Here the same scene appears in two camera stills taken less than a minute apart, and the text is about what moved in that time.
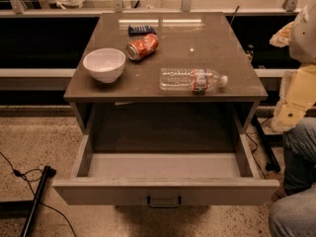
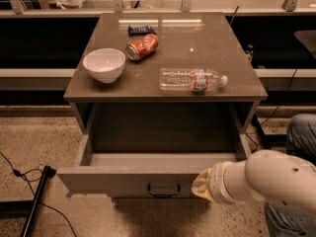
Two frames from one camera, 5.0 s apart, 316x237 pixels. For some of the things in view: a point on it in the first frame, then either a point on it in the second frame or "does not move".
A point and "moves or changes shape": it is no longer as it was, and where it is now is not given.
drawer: x=164 y=179 moves or changes shape
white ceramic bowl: x=105 y=64 does not move
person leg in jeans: x=295 y=214 does not move
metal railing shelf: x=26 y=0 does not move
